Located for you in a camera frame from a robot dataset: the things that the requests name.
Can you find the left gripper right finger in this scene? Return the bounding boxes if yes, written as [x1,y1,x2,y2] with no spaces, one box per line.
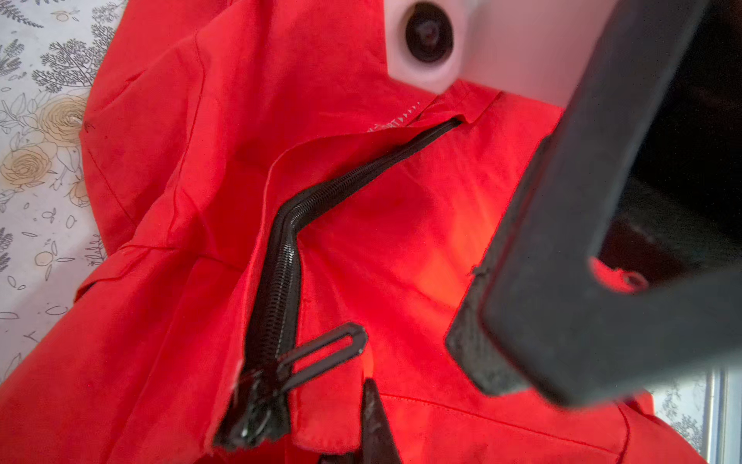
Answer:
[446,1,741,407]

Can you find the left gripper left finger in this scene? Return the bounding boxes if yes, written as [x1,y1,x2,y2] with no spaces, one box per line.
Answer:
[318,379,402,464]

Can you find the red zip-up jacket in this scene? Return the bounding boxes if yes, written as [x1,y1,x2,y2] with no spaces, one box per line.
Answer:
[1,1,701,463]

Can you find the floral patterned table mat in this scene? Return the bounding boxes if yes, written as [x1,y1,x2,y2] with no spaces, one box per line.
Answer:
[1,1,126,378]

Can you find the aluminium front rail frame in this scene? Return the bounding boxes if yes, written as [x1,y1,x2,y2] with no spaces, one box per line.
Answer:
[701,367,742,464]

